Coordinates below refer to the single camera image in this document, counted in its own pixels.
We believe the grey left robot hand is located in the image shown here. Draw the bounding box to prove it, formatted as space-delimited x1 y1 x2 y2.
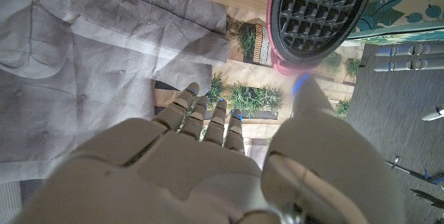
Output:
373 43 444 121

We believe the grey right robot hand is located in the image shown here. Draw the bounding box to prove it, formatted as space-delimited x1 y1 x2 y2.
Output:
13 74 409 224

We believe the pink black rubber brush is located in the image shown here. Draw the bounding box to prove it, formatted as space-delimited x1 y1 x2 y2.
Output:
266 0 377 78

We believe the floral teal tissue box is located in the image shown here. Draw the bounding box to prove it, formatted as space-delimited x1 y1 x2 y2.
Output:
346 0 444 46

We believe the printed fabric backdrop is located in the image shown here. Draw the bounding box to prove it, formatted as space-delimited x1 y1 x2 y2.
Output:
0 0 362 187

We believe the small white connector wire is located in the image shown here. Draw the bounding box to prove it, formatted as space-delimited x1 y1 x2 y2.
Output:
386 155 444 186

